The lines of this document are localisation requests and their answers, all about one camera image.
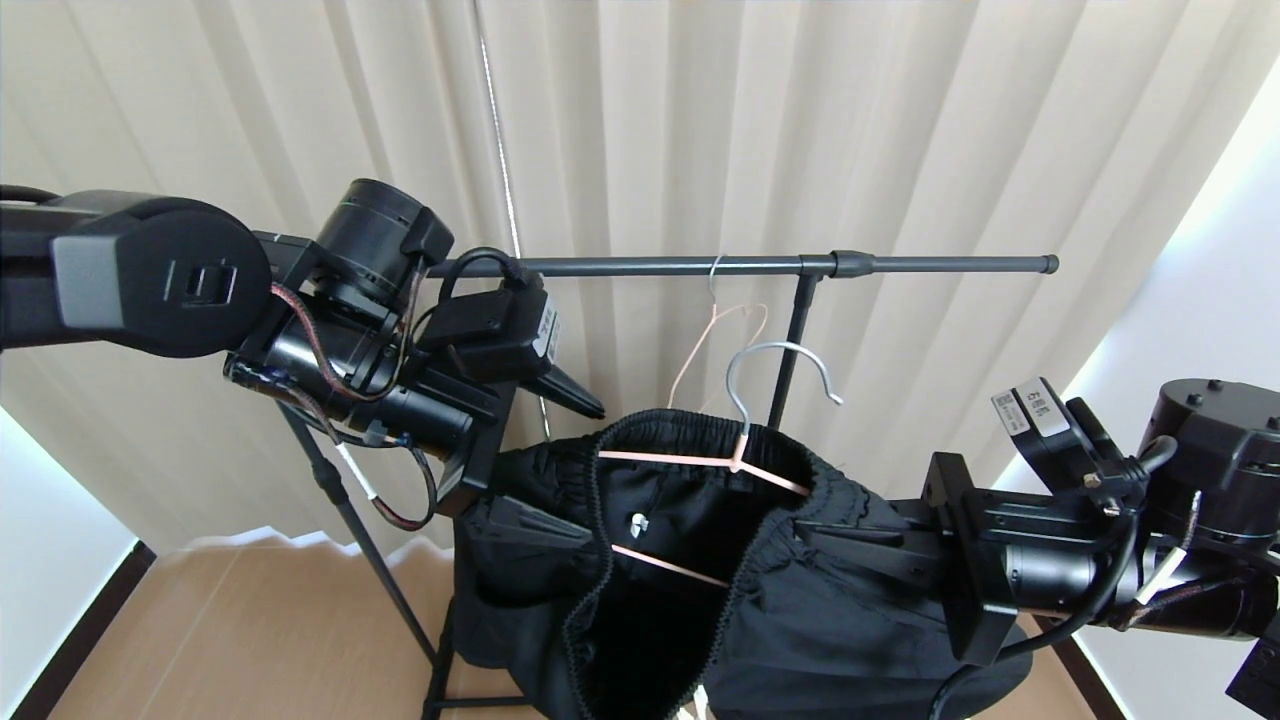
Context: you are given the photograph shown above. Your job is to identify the black shorts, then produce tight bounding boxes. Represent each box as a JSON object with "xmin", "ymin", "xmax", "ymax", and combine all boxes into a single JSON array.
[{"xmin": 450, "ymin": 408, "xmax": 1036, "ymax": 720}]

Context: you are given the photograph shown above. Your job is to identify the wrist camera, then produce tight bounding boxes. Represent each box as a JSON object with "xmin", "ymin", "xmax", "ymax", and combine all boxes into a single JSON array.
[
  {"xmin": 413, "ymin": 283, "xmax": 563, "ymax": 387},
  {"xmin": 990, "ymin": 376, "xmax": 1151, "ymax": 501}
]

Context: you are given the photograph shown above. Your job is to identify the black cable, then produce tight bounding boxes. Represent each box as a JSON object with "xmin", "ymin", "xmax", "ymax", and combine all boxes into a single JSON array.
[
  {"xmin": 437, "ymin": 247, "xmax": 531, "ymax": 301},
  {"xmin": 925, "ymin": 435, "xmax": 1181, "ymax": 720}
]

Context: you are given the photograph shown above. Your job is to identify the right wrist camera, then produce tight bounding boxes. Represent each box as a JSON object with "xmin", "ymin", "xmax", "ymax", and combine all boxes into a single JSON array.
[{"xmin": 990, "ymin": 376, "xmax": 1151, "ymax": 501}]

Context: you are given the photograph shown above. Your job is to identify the beige curtain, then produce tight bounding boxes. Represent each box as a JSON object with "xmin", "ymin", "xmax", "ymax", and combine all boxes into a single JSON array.
[{"xmin": 0, "ymin": 0, "xmax": 1280, "ymax": 556}]

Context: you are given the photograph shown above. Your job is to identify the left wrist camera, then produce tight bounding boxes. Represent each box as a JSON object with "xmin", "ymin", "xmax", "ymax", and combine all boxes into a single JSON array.
[{"xmin": 413, "ymin": 283, "xmax": 563, "ymax": 387}]

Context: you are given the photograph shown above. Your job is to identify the pink clothes hanger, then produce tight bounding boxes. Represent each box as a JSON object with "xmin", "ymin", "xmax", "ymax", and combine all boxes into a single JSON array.
[
  {"xmin": 667, "ymin": 253, "xmax": 771, "ymax": 411},
  {"xmin": 597, "ymin": 340, "xmax": 845, "ymax": 590}
]

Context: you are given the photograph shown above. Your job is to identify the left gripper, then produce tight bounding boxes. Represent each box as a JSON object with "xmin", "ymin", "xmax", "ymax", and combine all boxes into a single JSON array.
[{"xmin": 225, "ymin": 315, "xmax": 607, "ymax": 550}]

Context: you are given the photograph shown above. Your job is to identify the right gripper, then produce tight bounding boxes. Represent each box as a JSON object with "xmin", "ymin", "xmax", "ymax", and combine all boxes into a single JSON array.
[{"xmin": 795, "ymin": 450, "xmax": 1151, "ymax": 668}]

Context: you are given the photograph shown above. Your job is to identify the black clothes rack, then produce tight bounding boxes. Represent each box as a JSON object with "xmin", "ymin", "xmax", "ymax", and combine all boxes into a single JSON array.
[{"xmin": 275, "ymin": 250, "xmax": 1061, "ymax": 720}]

